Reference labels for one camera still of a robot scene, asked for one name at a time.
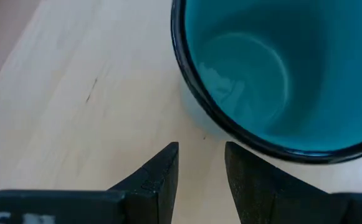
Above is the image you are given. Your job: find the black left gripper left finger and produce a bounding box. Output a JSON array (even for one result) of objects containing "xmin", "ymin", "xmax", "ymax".
[{"xmin": 0, "ymin": 141, "xmax": 180, "ymax": 224}]

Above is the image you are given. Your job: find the teal mug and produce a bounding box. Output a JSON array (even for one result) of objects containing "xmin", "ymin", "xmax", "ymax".
[{"xmin": 170, "ymin": 0, "xmax": 362, "ymax": 165}]

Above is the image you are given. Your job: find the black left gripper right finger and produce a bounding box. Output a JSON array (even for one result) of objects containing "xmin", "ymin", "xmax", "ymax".
[{"xmin": 224, "ymin": 141, "xmax": 362, "ymax": 224}]

